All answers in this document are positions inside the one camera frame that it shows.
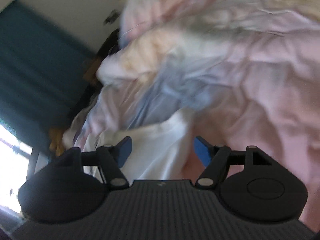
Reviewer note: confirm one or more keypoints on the window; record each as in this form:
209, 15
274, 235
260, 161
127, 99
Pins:
12, 170

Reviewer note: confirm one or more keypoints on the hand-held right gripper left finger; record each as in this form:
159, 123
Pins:
124, 152

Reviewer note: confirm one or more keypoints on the yellow cloth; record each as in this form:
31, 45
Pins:
57, 141

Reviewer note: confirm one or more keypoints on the cream white garment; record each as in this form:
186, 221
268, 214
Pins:
155, 150

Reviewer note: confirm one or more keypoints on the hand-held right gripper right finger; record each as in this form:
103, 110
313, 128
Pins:
203, 153

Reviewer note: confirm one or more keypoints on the white garment with purple print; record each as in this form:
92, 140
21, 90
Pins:
75, 132

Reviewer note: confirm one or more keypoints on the blue curtain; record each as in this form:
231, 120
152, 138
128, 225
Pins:
32, 80

